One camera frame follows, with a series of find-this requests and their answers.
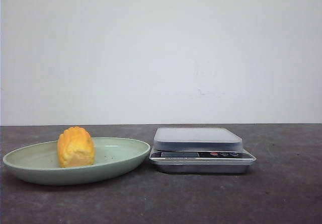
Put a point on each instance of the yellow corn cob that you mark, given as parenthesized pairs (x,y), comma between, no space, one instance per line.
(75,148)

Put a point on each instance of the silver digital kitchen scale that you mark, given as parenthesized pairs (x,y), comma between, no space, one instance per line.
(199,150)

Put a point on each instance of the light green plate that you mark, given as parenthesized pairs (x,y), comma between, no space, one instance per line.
(38,163)

